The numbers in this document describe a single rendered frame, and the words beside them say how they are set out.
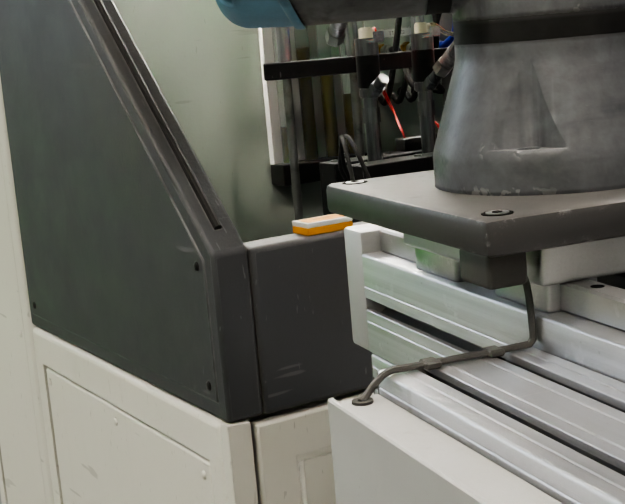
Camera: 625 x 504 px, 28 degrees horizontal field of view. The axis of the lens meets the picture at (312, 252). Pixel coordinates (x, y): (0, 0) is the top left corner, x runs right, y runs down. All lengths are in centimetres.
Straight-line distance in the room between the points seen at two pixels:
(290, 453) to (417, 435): 60
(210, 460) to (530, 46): 62
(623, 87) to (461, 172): 10
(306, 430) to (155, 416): 19
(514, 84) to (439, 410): 21
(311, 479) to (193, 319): 19
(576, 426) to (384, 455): 9
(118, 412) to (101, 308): 12
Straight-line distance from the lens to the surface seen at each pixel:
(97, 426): 151
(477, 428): 58
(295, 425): 119
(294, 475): 121
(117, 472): 148
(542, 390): 62
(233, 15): 74
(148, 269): 126
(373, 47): 149
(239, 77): 173
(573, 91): 72
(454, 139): 74
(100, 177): 135
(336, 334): 120
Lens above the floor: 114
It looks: 10 degrees down
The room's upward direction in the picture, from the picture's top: 5 degrees counter-clockwise
